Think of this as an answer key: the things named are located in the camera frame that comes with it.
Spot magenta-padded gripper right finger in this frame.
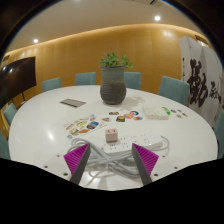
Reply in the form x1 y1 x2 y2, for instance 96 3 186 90
131 143 183 186

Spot pale pink charger block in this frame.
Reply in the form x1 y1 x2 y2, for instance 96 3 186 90
105 128 119 144

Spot black television screen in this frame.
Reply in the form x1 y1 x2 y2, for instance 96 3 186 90
0 55 37 109

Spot white power strip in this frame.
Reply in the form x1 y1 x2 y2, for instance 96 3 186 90
102 133 164 154

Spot white calligraphy folding screen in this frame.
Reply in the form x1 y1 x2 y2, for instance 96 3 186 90
178 34 224 128

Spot teal chairs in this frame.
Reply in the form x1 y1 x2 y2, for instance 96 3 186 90
0 71 224 160

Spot flat grey notebook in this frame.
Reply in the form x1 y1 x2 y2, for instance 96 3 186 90
59 98 87 109

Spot green plant in grey vase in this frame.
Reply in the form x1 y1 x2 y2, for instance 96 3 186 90
99 52 134 106

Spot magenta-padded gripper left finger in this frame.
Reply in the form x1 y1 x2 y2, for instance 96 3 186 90
43 143 91 185

